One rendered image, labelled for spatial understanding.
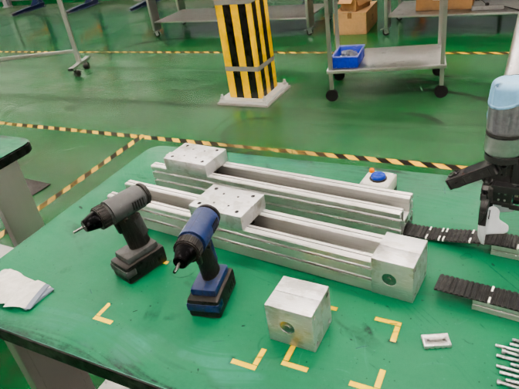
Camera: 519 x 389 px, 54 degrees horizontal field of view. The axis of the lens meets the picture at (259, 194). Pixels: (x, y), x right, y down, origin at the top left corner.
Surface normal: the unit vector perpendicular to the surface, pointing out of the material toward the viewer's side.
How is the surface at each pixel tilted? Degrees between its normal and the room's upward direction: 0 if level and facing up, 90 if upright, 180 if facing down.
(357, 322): 0
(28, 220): 90
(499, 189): 90
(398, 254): 0
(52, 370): 90
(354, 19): 89
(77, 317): 0
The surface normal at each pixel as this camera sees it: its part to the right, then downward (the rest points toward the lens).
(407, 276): -0.52, 0.50
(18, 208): 0.88, 0.13
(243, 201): -0.14, -0.85
